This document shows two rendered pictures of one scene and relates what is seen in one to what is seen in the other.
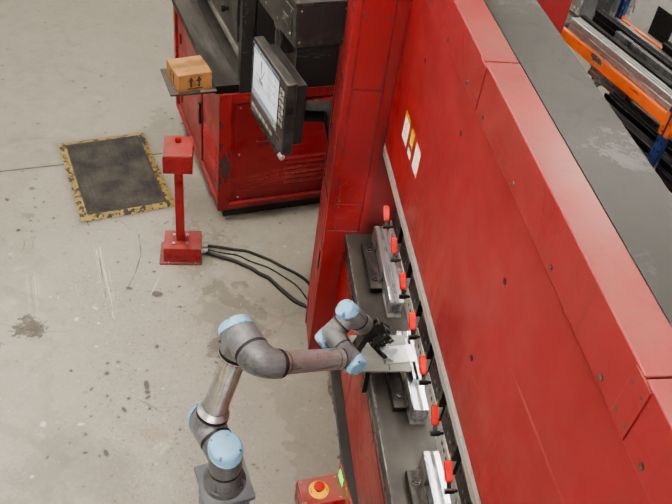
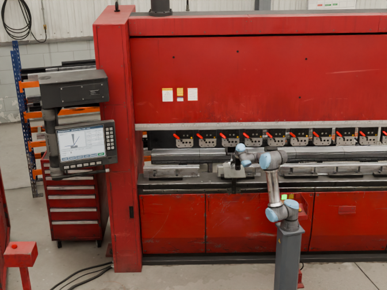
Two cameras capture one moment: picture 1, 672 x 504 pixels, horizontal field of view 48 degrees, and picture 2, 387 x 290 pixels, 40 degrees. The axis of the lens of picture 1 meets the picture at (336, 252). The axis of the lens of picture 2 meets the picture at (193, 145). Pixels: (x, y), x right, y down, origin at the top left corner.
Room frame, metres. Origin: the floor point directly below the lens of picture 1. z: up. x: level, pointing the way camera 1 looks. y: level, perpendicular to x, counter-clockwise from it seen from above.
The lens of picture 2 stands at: (1.47, 3.95, 3.10)
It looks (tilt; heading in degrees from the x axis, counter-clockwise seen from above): 24 degrees down; 282
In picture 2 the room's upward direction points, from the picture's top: 1 degrees counter-clockwise
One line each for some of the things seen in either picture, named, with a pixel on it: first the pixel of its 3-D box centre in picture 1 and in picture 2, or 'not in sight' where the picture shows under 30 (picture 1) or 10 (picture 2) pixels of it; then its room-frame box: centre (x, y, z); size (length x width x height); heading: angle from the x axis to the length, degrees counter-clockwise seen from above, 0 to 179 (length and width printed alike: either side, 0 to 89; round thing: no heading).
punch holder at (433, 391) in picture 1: (444, 388); (276, 135); (1.63, -0.42, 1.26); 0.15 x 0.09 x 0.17; 12
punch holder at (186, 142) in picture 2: (403, 231); (184, 137); (2.41, -0.26, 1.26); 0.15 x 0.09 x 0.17; 12
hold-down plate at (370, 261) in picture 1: (371, 267); (165, 177); (2.57, -0.17, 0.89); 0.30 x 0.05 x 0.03; 12
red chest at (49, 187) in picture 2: not in sight; (78, 194); (3.54, -0.39, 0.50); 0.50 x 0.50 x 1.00; 12
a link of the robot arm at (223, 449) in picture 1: (224, 453); (290, 209); (1.47, 0.27, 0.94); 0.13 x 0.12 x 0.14; 38
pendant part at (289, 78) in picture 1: (279, 94); (86, 143); (3.06, 0.37, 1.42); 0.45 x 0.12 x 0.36; 29
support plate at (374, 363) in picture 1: (373, 353); (234, 170); (1.97, -0.20, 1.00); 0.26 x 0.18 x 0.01; 102
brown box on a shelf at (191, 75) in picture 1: (188, 71); not in sight; (3.79, 0.98, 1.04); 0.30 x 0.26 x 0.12; 26
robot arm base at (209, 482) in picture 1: (224, 473); (289, 221); (1.46, 0.27, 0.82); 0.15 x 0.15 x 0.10
